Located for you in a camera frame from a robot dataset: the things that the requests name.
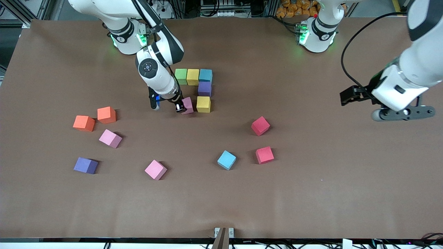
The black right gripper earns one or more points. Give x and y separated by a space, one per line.
177 101

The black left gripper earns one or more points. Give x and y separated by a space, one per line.
366 92

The pink foam cube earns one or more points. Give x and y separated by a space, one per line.
110 138
155 169
189 105

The yellow foam cube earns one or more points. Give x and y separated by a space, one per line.
203 104
192 76

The purple foam cube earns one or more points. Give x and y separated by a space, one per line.
204 89
84 165

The green foam cube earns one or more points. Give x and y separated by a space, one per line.
180 76

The light blue foam cube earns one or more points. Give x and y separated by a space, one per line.
226 159
205 76

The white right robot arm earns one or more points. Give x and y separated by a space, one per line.
159 79

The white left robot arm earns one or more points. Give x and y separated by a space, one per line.
418 65

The orange foam cube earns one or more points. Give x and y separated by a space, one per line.
106 114
83 122

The red foam cube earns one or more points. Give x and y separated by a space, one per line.
260 126
264 155

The bag of orange items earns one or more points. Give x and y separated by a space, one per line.
294 8

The white power strip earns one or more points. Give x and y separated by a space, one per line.
150 7

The brown paper table cover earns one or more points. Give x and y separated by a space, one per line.
311 193

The grey control box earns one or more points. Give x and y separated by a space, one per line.
221 7

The small white box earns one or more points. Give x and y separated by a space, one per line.
347 243

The aluminium frame profile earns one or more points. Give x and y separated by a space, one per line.
20 12
424 14

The grey metal camera bracket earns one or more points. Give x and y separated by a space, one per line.
221 240

